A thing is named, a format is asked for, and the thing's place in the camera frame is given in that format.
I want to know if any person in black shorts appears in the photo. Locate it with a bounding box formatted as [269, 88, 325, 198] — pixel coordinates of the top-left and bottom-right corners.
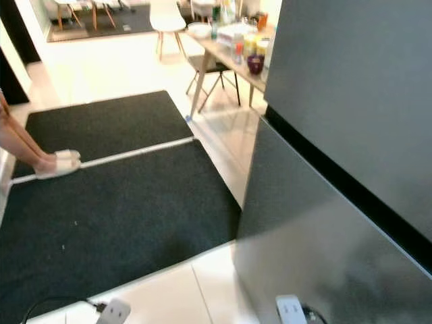
[0, 90, 65, 175]

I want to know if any white slipper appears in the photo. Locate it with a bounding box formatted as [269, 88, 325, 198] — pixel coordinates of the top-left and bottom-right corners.
[34, 157, 82, 180]
[55, 149, 80, 161]

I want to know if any large black floor mat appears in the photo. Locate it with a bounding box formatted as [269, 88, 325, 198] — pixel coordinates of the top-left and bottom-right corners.
[0, 139, 242, 324]

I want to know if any white tape strip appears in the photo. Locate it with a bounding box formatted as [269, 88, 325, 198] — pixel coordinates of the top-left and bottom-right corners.
[10, 136, 196, 185]

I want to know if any dark grey rug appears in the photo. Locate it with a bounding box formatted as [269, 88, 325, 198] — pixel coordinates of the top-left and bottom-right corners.
[47, 3, 156, 43]

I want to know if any white shell chair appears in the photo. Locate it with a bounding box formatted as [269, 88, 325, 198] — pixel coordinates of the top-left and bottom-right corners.
[149, 0, 188, 60]

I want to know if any black folding chair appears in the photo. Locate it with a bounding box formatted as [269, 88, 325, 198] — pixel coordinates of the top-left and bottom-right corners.
[185, 53, 242, 113]

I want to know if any white bowl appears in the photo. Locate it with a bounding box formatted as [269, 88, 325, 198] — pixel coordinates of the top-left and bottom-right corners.
[187, 22, 213, 40]

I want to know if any wooden dining table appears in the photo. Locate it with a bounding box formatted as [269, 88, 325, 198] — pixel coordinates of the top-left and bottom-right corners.
[184, 24, 268, 124]

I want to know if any green bottle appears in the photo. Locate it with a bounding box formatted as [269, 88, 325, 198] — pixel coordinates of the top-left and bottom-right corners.
[211, 3, 222, 40]

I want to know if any small red capped bottle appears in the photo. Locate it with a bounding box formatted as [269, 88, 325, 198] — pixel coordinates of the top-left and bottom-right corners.
[233, 35, 245, 65]

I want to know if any white plastic food container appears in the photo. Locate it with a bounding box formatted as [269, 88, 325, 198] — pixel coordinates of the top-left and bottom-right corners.
[217, 20, 257, 47]

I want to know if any yellow jar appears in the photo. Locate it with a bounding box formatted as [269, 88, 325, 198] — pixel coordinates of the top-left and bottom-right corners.
[245, 32, 268, 58]

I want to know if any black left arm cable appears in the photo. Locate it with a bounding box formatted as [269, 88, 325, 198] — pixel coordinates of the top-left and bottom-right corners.
[21, 296, 107, 324]

